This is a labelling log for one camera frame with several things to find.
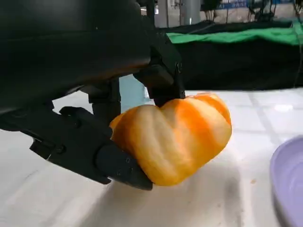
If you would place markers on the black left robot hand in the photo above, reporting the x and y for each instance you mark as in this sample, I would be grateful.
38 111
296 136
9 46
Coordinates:
59 59

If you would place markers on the orange white toy bread roll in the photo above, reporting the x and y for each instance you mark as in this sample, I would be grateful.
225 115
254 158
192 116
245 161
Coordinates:
175 142

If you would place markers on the grey background pillar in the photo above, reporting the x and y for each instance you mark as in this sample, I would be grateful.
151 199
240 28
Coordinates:
191 10

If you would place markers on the green cloth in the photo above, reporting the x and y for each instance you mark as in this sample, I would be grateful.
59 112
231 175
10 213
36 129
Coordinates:
225 36

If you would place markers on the black drape cloth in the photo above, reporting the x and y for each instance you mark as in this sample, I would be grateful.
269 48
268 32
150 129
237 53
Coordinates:
236 66

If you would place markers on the lilac plate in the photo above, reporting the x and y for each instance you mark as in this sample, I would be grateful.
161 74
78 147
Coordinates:
291 179

